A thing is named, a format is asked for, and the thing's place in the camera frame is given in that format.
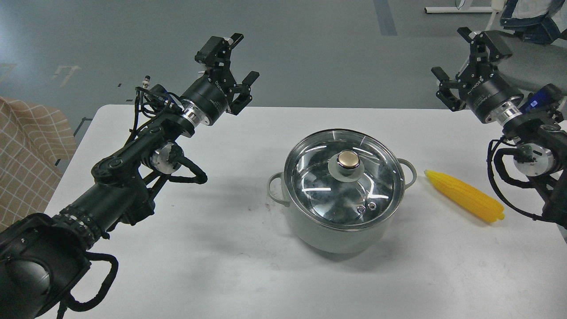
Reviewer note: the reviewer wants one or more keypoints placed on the blue denim clothing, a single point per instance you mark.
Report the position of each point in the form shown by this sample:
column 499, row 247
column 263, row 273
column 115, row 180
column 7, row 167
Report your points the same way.
column 535, row 21

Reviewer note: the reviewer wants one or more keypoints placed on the glass pot lid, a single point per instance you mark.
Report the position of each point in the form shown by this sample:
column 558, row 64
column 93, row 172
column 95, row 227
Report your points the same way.
column 345, row 180

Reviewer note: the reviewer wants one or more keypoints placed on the yellow corn cob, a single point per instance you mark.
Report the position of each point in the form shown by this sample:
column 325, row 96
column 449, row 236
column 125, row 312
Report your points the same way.
column 468, row 197

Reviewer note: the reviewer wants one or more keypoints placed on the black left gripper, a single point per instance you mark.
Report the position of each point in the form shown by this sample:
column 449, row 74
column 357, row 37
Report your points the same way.
column 216, row 92

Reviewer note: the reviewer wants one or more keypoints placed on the white desk frame base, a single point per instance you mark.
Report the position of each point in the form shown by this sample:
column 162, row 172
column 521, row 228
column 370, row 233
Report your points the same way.
column 466, row 6

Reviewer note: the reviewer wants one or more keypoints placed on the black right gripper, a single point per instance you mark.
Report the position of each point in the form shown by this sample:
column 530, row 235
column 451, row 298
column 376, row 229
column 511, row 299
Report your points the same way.
column 481, row 88

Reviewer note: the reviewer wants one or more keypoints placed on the grey office chair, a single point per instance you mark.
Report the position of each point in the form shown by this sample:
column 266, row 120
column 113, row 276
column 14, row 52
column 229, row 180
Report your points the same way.
column 532, row 66

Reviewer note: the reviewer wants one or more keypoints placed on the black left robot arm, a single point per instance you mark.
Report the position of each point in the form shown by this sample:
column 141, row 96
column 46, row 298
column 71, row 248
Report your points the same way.
column 47, row 261

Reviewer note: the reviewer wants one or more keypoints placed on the beige checkered cloth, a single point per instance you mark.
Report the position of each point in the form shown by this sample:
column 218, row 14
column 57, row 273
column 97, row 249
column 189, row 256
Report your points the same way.
column 32, row 138

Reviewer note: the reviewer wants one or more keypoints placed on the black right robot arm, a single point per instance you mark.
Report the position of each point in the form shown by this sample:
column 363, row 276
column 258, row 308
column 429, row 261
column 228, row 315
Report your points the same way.
column 531, row 154

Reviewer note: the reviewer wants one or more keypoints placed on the grey steel cooking pot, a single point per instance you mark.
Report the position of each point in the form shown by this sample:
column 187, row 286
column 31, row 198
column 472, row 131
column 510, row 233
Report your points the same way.
column 322, row 237

